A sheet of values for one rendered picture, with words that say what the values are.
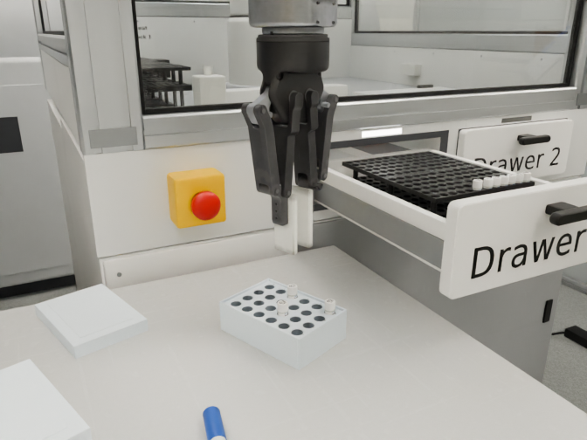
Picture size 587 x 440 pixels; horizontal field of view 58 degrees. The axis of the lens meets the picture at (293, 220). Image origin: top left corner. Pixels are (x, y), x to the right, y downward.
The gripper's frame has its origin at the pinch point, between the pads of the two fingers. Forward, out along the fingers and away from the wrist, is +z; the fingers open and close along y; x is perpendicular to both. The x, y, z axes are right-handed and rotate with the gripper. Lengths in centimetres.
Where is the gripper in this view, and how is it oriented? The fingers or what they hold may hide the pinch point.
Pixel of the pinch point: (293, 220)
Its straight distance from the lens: 60.5
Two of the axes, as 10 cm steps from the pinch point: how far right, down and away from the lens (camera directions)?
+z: 0.0, 9.4, 3.4
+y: 6.6, -2.5, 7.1
